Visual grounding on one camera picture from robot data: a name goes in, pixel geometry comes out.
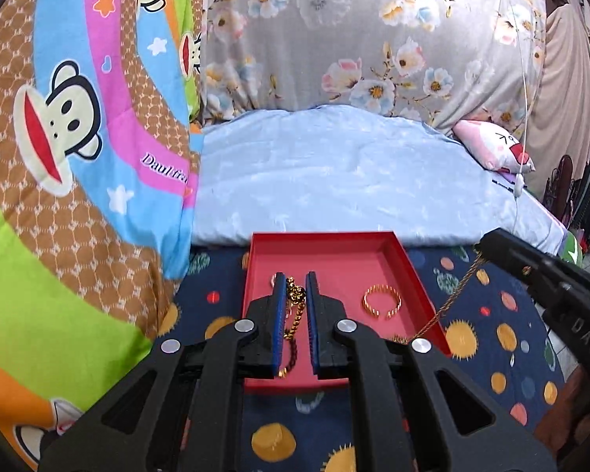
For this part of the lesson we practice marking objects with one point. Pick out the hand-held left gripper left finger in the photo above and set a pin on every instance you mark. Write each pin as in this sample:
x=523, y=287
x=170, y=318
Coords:
x=275, y=327

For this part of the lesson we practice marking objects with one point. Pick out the pink cartoon face pillow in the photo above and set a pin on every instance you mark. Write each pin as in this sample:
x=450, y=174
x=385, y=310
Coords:
x=491, y=145

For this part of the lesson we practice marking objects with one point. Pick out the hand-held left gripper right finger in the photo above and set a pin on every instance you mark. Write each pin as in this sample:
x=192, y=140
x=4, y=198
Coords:
x=314, y=327

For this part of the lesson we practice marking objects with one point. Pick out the navy planet print blanket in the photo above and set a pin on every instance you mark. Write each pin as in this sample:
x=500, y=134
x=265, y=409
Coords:
x=477, y=354

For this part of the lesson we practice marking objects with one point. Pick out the grey floral sheet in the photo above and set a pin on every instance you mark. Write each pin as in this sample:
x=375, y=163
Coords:
x=349, y=34

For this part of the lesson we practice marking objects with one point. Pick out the beige hanging cloth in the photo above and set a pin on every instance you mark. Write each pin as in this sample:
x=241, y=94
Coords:
x=565, y=98

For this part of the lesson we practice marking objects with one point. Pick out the light blue bed sheet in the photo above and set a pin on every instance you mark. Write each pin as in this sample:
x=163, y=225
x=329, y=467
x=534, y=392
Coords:
x=349, y=177

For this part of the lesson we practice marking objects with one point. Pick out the gold open bangle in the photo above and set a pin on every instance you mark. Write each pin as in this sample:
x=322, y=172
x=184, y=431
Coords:
x=373, y=310

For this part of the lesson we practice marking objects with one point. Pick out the red rectangular box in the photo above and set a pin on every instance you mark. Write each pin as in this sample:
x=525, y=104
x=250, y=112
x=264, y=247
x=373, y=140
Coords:
x=354, y=270

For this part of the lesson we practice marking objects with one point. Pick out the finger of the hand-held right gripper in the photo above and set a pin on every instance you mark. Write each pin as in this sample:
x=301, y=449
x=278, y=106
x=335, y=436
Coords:
x=511, y=253

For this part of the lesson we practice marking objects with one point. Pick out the colourful cartoon monkey blanket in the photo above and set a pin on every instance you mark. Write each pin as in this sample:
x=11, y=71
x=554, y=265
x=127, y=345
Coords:
x=78, y=206

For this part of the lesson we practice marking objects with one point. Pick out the purple flat object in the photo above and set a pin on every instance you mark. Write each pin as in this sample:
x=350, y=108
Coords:
x=504, y=178

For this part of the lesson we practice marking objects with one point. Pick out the black ornate metal stand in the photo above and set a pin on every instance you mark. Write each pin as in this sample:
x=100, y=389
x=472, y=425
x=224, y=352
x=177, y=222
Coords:
x=564, y=182

